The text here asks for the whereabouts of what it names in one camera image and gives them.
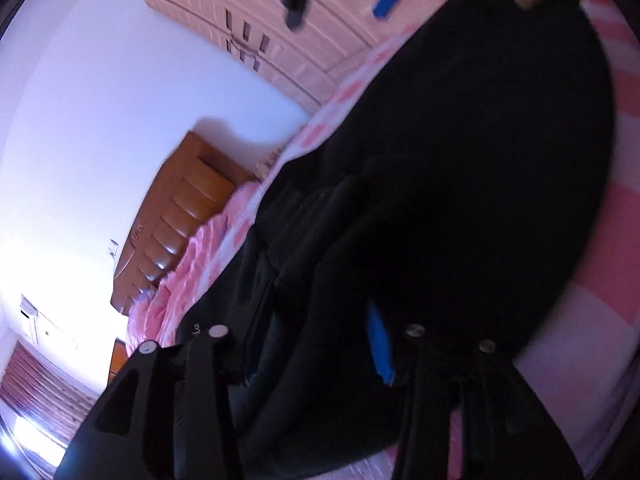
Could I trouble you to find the brown wooden headboard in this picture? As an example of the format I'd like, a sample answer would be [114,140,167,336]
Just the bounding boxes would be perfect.
[111,131,255,316]

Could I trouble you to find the pink checkered bed sheet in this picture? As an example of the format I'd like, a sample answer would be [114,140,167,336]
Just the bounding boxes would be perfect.
[290,0,640,480]

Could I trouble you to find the light wood wardrobe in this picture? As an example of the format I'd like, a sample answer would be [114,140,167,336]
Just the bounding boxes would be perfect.
[144,0,445,114]

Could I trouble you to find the small wooden nightstand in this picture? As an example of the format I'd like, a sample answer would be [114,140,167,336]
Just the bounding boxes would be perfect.
[107,339,128,384]

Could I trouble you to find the pink quilt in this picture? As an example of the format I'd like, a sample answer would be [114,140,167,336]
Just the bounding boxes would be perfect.
[125,181,268,354]

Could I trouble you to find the dark red curtain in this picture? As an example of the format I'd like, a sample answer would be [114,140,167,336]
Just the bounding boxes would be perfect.
[1,341,96,451]

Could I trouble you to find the black sweatpants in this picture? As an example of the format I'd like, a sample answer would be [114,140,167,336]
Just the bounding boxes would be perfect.
[176,0,615,479]

